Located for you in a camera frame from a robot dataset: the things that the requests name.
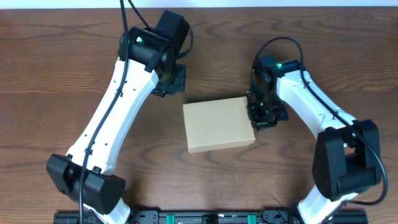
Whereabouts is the cardboard box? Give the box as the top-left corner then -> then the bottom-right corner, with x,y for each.
183,96 -> 256,154

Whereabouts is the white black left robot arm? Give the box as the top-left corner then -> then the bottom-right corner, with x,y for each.
46,25 -> 193,223

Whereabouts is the black rail with mounts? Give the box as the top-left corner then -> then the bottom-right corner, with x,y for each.
53,210 -> 368,224

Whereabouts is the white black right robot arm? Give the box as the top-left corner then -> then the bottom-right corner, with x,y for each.
248,55 -> 386,223

